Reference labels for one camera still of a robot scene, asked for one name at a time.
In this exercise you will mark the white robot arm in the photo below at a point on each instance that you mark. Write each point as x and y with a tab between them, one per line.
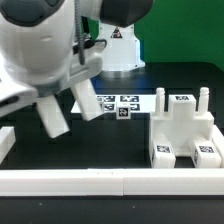
44	52

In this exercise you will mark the white chair seat part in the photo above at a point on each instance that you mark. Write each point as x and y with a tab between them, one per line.
182	122

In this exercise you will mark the white right rail block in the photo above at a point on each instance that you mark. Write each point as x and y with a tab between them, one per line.
218	140

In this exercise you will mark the white marker sheet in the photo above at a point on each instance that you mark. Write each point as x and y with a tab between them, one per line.
138	103

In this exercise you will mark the white chair back long part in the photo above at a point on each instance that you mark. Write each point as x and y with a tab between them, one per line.
51	114

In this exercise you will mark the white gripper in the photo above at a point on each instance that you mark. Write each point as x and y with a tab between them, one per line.
15	95

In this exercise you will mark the white left rail block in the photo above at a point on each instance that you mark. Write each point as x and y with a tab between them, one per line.
7	140

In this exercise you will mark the white rail block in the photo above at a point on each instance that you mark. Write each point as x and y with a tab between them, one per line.
7	140
218	140

